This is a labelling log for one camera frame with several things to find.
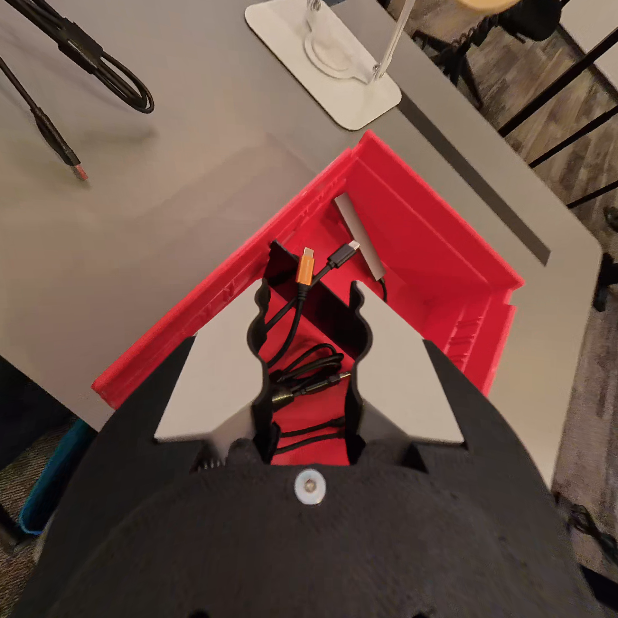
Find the coiled black cable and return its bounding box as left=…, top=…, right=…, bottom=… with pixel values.
left=3, top=0, right=156, bottom=116

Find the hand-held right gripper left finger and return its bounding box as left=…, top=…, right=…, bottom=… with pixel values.
left=153, top=280, right=278, bottom=459

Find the black light stand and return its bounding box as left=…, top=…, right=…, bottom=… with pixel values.
left=498, top=24, right=618, bottom=208

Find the teal container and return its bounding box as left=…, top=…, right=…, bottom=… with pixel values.
left=20, top=416, right=94, bottom=537

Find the silver USB hub white tag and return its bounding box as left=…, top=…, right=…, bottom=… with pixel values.
left=332, top=192, right=389, bottom=286

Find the white stand base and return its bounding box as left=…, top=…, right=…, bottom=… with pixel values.
left=245, top=0, right=402, bottom=132

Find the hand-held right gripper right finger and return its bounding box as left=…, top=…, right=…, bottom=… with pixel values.
left=343, top=280, right=467, bottom=461

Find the wooden display board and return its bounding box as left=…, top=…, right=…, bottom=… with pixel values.
left=462, top=0, right=527, bottom=15

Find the black office chair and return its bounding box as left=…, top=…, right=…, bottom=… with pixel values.
left=414, top=0, right=572, bottom=109

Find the red plastic bin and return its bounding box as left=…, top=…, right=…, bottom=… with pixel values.
left=92, top=131, right=527, bottom=464

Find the black bin divider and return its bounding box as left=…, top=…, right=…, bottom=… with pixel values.
left=266, top=240, right=375, bottom=372

